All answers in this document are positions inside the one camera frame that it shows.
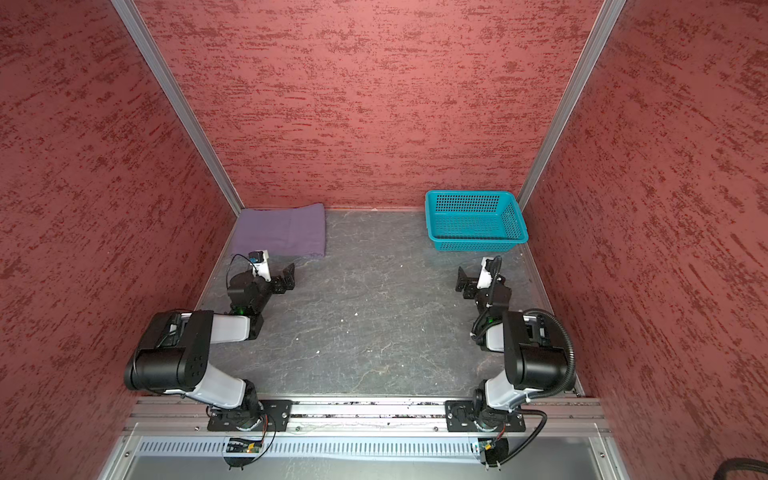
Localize right circuit board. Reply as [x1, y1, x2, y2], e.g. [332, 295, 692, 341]
[477, 438, 510, 468]

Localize left circuit board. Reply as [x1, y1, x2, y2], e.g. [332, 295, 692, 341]
[225, 437, 264, 456]

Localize teal plastic basket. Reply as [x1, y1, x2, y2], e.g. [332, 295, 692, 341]
[425, 190, 529, 252]

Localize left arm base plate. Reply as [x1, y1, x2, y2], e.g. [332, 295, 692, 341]
[207, 400, 293, 435]

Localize purple trousers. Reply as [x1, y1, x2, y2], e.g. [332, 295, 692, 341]
[228, 203, 326, 258]

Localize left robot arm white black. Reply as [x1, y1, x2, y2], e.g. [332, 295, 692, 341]
[123, 251, 295, 432]

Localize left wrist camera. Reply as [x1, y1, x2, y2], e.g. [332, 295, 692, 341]
[247, 250, 271, 282]

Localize corner aluminium post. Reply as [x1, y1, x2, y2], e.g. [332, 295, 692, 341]
[111, 0, 244, 217]
[517, 0, 626, 211]

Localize right corner aluminium post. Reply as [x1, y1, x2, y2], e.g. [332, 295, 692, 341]
[517, 0, 626, 211]

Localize white vented cable duct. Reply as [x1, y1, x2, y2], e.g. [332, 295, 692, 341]
[136, 437, 480, 462]

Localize black hose bottom right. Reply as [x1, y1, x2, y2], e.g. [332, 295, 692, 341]
[712, 457, 768, 480]

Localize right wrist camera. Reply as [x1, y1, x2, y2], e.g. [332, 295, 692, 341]
[477, 255, 502, 289]

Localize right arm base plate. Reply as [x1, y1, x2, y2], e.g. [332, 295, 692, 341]
[444, 400, 526, 434]

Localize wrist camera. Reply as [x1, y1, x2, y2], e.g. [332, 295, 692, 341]
[247, 250, 271, 282]
[477, 255, 502, 289]

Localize circuit board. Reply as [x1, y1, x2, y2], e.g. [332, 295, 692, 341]
[477, 438, 510, 468]
[225, 437, 264, 456]

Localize left corner aluminium post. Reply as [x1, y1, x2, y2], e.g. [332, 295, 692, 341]
[111, 0, 244, 217]

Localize aluminium front rail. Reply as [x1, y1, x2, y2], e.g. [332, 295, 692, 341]
[120, 395, 613, 438]

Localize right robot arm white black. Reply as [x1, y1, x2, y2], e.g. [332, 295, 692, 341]
[445, 257, 576, 432]

